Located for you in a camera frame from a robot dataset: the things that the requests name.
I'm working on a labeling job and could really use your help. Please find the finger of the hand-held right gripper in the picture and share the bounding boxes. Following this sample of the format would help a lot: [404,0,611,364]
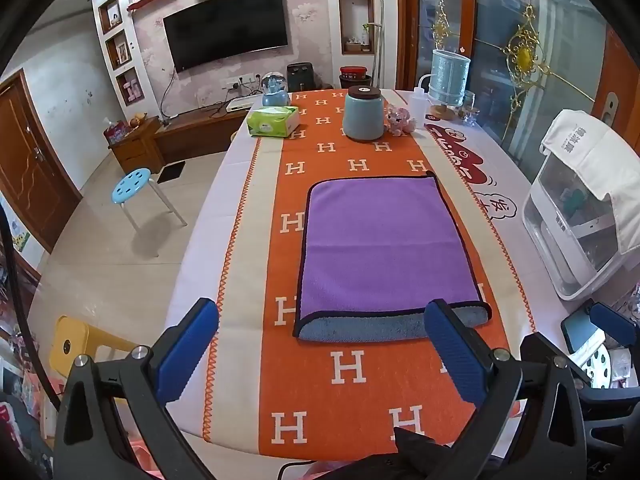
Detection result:
[582,299,639,349]

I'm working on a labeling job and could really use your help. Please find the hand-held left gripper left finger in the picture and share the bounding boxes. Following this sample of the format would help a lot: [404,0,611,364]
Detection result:
[52,297,221,480]

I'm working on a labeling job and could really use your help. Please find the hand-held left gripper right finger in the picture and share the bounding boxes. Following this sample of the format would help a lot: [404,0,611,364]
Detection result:
[424,299,592,480]

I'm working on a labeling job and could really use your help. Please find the purple towel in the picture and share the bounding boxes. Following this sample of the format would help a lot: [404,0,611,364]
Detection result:
[292,171,493,345]

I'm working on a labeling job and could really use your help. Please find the black smartphone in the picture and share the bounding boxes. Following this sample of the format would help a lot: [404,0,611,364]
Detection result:
[560,306,598,357]

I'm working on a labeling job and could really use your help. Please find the white perforated disc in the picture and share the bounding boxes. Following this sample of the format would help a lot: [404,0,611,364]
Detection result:
[582,344,614,390]

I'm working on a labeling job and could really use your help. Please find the white countertop appliance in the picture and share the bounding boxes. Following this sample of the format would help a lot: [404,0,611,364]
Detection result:
[522,155,640,302]

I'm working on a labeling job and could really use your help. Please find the dark cloth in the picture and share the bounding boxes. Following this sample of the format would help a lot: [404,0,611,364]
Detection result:
[393,426,453,480]

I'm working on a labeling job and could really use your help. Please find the yellow plastic stool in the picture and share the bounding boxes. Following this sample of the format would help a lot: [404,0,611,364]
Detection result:
[49,315,143,406]

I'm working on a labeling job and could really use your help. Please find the white printed tablecloth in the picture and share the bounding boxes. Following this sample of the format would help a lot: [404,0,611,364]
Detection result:
[165,89,593,466]

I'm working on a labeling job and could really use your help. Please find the white cloth cover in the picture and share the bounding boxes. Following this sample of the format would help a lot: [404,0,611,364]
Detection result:
[538,109,640,256]

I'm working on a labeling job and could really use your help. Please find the blue round stool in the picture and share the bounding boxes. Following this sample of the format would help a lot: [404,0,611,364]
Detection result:
[111,167,188,233]

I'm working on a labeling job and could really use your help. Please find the black floor mat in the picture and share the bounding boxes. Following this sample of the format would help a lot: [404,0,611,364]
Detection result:
[156,161,187,184]

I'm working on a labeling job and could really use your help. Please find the small wooden cabinet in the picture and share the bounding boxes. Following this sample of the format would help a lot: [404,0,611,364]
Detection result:
[107,116,167,175]

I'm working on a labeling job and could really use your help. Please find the orange patterned table blanket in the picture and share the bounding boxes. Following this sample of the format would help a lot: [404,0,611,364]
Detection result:
[202,89,512,463]

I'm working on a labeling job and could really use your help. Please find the low wooden television stand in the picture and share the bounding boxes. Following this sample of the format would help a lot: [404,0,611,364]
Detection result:
[152,106,251,167]

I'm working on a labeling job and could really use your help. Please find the pink plush toy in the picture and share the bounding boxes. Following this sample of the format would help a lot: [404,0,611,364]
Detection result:
[385,105,417,136]

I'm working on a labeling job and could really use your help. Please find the green tissue box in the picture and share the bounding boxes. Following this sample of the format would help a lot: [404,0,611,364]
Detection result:
[247,106,301,139]

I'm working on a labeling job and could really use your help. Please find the wooden door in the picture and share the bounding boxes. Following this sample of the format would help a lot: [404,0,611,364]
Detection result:
[0,70,83,255]

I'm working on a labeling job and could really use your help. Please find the white squeeze bottle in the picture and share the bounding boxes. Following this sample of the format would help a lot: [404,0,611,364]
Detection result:
[409,73,437,128]

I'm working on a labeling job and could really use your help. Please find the blue-grey canister with brown lid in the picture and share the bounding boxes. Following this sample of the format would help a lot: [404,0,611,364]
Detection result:
[342,86,386,142]

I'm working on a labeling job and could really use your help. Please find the light blue cylindrical lamp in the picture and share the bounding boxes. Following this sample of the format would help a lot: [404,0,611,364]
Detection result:
[429,49,472,120]

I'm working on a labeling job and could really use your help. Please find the blue snow globe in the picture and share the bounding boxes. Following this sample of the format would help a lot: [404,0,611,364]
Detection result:
[260,72,291,108]

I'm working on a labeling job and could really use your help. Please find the large gold door ornament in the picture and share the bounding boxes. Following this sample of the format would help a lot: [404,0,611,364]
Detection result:
[501,4,548,86]

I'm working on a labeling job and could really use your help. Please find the red and black bucket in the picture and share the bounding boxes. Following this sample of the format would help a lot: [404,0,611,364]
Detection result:
[338,65,374,91]

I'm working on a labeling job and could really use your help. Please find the black air fryer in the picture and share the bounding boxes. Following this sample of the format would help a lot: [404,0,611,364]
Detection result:
[286,61,317,93]

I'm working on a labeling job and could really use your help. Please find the small gold door ornament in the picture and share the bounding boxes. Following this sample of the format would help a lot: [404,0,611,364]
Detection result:
[431,0,449,48]

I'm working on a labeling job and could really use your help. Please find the wall-mounted television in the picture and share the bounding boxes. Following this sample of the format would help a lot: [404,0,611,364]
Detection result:
[163,0,291,74]

